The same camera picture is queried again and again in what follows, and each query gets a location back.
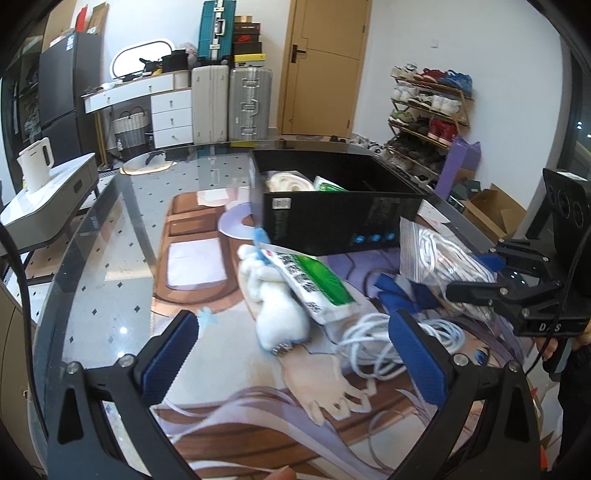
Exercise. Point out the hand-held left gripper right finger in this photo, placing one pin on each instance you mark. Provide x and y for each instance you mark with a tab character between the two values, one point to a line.
420	364

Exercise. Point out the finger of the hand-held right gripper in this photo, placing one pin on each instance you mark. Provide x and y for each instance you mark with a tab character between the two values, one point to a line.
485	293
517	256

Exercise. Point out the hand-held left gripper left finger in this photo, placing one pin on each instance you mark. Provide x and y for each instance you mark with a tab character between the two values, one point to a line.
171	364

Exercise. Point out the white fluffy plush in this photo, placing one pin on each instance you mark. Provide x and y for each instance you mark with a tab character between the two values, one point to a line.
277	314

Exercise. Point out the large green white packet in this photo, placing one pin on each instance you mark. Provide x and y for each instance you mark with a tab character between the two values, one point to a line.
314	281

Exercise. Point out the black cardboard box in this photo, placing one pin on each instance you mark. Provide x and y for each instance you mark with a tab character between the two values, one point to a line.
323	221

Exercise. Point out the small green white packet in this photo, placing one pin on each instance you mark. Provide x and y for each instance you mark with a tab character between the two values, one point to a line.
328	183

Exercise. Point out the person's right hand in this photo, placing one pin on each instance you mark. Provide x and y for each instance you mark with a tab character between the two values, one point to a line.
547	349

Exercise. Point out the person's left hand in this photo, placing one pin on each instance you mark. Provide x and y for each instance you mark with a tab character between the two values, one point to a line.
277	474

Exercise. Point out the open brown cardboard box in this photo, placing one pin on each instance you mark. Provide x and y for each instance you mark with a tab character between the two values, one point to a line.
498	212

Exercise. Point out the purple folded mat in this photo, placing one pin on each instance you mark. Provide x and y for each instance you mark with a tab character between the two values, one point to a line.
455	166

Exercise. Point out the printed cartoon table mat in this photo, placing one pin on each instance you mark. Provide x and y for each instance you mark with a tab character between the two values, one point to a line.
286	415

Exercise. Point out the group of sneakers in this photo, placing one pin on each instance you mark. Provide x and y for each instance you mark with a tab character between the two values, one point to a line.
438	129

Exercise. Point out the light blue cloth piece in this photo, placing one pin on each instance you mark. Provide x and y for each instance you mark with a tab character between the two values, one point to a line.
262	240

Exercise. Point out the beige low cabinet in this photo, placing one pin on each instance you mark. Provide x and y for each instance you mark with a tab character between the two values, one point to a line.
11	346

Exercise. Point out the wooden shoe rack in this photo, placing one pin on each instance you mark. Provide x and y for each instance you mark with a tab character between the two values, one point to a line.
461	95

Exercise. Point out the white sneaker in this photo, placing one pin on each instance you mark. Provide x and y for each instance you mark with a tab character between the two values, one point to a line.
369	142

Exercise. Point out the white side table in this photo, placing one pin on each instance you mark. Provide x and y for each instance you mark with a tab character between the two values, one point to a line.
51	203

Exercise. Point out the woven laundry basket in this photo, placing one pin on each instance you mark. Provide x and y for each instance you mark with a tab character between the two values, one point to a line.
131	131

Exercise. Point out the white electric kettle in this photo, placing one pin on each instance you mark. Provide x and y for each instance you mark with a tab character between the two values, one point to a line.
37	166

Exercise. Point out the white vanity desk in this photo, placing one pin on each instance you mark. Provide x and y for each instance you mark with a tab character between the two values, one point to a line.
171	115

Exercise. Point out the tan wooden door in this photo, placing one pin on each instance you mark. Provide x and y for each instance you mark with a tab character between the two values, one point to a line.
323	83

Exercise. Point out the white suitcase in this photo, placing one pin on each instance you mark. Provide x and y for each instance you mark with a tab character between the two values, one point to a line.
210	104

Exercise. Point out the silver suitcase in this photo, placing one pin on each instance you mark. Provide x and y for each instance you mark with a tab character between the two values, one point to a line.
249	106

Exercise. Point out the dark grey fridge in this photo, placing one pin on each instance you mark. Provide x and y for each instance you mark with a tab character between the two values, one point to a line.
69	92

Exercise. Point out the dark glass cabinet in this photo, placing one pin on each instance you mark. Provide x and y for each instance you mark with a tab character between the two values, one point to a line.
25	101

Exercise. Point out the black bag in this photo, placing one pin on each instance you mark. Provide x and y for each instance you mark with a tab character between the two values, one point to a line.
178	62

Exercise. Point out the oval vanity mirror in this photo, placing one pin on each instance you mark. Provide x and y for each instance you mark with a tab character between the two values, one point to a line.
138	57

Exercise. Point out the yellow black shoe box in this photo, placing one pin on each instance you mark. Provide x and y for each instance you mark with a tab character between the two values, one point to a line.
249	58

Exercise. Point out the teal suitcase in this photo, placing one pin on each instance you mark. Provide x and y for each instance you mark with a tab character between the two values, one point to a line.
214	32

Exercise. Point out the black shoe box red logo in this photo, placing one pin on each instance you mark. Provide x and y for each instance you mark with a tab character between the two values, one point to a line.
247	33

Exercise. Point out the flat brown cardboard box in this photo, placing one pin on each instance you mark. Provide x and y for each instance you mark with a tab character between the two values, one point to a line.
99	18

